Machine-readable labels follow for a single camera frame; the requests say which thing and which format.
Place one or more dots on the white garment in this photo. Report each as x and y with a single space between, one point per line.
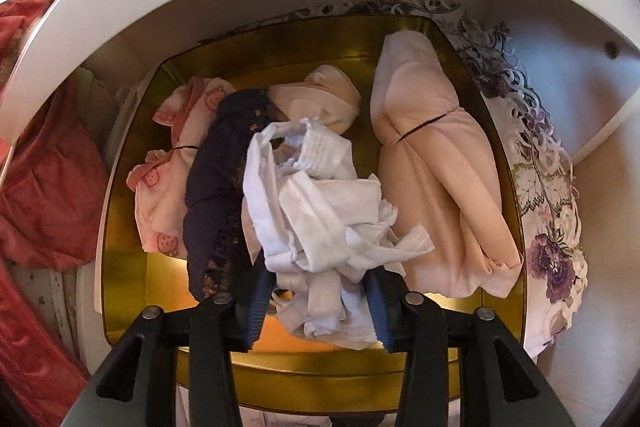
320 207

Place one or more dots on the white speckled cloth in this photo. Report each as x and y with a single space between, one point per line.
55 302

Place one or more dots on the beige rolled garment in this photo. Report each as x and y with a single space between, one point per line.
320 99

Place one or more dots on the white floral embroidered cloth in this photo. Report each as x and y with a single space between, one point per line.
545 207

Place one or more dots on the red patterned cloth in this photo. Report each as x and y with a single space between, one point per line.
30 337

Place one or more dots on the pink strawberry print garment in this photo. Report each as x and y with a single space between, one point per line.
160 202

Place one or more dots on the thin black elastic band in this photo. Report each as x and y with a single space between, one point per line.
186 148
425 125

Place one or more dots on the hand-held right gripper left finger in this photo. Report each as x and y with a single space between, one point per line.
256 312

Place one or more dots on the navy lace garment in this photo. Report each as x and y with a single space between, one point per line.
210 187

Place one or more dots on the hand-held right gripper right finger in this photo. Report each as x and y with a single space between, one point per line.
382 322

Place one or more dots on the gold metal tin box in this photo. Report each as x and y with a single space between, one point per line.
325 372

